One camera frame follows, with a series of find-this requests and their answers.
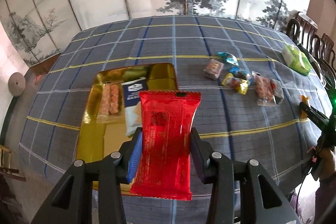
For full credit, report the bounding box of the grey plaid tablecloth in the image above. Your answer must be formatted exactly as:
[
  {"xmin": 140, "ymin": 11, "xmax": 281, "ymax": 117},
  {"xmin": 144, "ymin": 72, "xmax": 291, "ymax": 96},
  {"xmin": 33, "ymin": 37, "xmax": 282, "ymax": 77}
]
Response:
[{"xmin": 18, "ymin": 15, "xmax": 332, "ymax": 224}]

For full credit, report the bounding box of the blue candy packet near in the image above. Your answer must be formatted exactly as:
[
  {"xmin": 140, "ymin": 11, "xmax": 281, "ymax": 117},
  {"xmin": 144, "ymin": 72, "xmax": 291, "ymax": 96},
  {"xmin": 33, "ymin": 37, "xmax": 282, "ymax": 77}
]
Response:
[{"xmin": 229, "ymin": 67, "xmax": 252, "ymax": 83}]

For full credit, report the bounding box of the yellow candy packet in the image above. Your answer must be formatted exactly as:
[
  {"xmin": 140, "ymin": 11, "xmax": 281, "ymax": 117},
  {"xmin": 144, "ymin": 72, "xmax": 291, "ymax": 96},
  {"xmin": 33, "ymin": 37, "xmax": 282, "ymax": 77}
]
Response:
[{"xmin": 222, "ymin": 73, "xmax": 249, "ymax": 95}]

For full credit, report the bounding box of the red gold toffee tin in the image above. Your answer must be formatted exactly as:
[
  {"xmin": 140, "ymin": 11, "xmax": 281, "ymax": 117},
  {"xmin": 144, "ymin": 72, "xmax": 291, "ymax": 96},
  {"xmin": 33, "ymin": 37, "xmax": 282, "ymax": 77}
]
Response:
[{"xmin": 75, "ymin": 62, "xmax": 180, "ymax": 192}]

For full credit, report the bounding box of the red snack packet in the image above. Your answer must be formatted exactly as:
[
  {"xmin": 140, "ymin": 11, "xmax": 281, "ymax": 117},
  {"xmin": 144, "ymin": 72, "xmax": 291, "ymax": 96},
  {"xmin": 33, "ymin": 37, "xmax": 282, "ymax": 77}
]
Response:
[{"xmin": 130, "ymin": 90, "xmax": 202, "ymax": 201}]

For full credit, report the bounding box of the blue candy packet far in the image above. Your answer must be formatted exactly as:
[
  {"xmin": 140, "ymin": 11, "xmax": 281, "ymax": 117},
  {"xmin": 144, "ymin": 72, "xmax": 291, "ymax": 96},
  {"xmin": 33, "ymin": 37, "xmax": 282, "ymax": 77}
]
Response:
[{"xmin": 218, "ymin": 52, "xmax": 239, "ymax": 67}]

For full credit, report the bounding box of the dark seaweed snack packet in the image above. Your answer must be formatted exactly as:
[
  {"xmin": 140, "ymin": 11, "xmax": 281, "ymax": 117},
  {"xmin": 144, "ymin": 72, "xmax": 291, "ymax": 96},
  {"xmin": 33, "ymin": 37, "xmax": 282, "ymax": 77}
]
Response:
[{"xmin": 270, "ymin": 79, "xmax": 284, "ymax": 104}]

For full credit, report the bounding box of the dark wooden chair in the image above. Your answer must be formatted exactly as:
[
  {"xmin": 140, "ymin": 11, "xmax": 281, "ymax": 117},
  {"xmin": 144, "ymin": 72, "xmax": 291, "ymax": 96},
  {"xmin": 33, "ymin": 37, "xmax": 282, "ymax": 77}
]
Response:
[{"xmin": 285, "ymin": 10, "xmax": 335, "ymax": 90}]

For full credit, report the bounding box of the green tissue pack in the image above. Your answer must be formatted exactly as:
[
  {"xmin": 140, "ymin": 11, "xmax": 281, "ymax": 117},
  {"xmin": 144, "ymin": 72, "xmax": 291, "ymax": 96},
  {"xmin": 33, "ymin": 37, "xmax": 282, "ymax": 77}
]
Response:
[{"xmin": 281, "ymin": 44, "xmax": 312, "ymax": 76}]

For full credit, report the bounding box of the person right hand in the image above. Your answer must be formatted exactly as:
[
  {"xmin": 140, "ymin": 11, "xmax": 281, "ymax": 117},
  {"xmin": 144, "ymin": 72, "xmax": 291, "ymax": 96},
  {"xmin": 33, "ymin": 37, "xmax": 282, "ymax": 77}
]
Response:
[{"xmin": 319, "ymin": 148, "xmax": 335, "ymax": 181}]

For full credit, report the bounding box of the clear orange peanut packet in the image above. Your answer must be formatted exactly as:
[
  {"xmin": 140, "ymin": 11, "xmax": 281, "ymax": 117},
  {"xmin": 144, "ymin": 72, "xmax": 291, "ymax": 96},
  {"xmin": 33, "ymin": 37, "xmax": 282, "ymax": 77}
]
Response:
[{"xmin": 252, "ymin": 71, "xmax": 276, "ymax": 106}]

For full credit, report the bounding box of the blue soda crackers packet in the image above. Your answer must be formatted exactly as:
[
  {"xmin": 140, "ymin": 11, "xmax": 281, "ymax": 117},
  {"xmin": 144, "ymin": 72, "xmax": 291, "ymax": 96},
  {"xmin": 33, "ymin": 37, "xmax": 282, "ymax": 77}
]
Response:
[{"xmin": 121, "ymin": 77, "xmax": 147, "ymax": 136}]

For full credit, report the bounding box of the round grey stone disc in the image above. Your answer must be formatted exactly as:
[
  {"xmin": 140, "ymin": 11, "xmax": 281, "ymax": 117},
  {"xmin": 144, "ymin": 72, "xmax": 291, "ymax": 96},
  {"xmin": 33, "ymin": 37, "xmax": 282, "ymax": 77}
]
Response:
[{"xmin": 7, "ymin": 72, "xmax": 26, "ymax": 97}]

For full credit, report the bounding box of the blue candy packet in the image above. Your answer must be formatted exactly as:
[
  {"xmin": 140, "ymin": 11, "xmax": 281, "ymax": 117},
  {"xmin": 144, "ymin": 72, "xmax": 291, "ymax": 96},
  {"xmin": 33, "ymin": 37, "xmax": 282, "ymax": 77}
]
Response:
[
  {"xmin": 229, "ymin": 67, "xmax": 252, "ymax": 83},
  {"xmin": 218, "ymin": 52, "xmax": 239, "ymax": 67}
]

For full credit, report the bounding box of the orange snack packet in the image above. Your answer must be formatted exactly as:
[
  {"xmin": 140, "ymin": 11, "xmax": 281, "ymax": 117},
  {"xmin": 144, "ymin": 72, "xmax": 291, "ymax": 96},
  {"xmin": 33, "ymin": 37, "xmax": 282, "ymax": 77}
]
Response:
[{"xmin": 299, "ymin": 95, "xmax": 310, "ymax": 119}]

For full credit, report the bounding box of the pink clear snack packet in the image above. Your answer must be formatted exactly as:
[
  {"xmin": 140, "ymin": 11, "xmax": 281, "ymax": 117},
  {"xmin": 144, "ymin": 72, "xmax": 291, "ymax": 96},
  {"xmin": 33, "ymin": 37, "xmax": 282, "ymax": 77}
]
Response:
[{"xmin": 203, "ymin": 59, "xmax": 224, "ymax": 80}]

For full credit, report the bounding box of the wooden folding rack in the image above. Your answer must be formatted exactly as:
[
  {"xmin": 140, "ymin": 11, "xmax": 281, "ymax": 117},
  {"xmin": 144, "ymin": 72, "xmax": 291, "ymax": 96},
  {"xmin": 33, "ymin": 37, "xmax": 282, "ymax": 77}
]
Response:
[{"xmin": 0, "ymin": 145, "xmax": 26, "ymax": 182}]

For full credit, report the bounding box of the clear peanut packet in tin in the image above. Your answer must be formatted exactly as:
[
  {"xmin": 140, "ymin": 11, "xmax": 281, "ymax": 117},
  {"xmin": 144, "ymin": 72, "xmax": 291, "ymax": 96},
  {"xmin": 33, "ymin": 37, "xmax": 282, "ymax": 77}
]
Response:
[{"xmin": 96, "ymin": 83, "xmax": 124, "ymax": 123}]

